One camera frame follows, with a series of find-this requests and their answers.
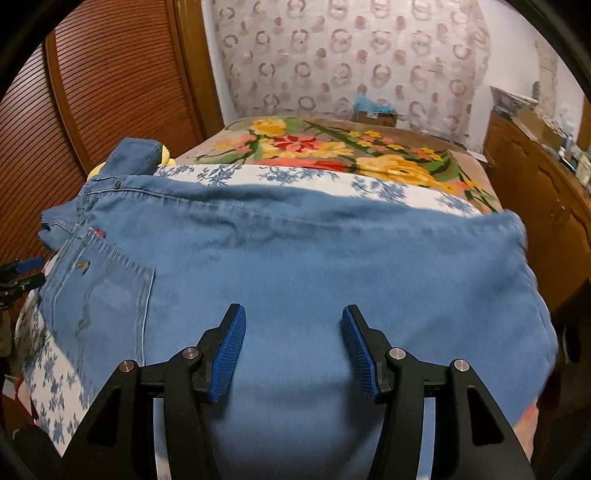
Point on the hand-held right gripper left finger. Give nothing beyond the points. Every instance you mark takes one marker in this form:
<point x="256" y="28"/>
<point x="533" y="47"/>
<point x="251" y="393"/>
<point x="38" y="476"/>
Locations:
<point x="228" y="351"/>

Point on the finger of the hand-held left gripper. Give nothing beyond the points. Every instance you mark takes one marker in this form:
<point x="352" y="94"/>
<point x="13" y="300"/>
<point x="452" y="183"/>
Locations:
<point x="27" y="264"/>
<point x="27" y="282"/>

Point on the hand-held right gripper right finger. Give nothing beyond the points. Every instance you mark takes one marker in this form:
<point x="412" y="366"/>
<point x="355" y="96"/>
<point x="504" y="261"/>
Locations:
<point x="358" y="351"/>

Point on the blue denim pants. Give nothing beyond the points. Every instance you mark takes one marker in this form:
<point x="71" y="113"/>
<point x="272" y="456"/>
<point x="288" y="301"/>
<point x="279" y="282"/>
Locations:
<point x="300" y="254"/>

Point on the yellow soft item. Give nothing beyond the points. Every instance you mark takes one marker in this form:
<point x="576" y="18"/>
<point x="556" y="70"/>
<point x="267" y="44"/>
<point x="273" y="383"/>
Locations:
<point x="165" y="154"/>

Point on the white blue floral quilt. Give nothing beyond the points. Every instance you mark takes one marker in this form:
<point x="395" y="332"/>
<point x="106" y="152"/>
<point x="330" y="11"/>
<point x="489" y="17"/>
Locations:
<point x="277" y="175"/>

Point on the wooden louvred wardrobe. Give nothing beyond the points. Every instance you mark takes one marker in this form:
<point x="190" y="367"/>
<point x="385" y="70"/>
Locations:
<point x="115" y="83"/>

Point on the small cardboard box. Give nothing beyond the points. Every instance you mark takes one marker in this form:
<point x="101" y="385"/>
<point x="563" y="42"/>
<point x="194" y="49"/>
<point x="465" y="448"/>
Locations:
<point x="379" y="119"/>

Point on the wooden cabinet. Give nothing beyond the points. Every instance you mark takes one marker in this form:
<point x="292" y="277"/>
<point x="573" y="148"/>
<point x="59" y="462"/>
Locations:
<point x="545" y="194"/>

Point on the blue plastic bag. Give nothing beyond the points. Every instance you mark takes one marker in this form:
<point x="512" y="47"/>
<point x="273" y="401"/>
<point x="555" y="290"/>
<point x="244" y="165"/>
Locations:
<point x="369" y="102"/>

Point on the brown cardboard box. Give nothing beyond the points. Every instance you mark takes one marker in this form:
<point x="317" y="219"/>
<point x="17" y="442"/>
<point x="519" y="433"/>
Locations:
<point x="538" y="127"/>

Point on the patterned flat box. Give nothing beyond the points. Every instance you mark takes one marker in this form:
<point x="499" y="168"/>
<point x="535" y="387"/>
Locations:
<point x="512" y="97"/>

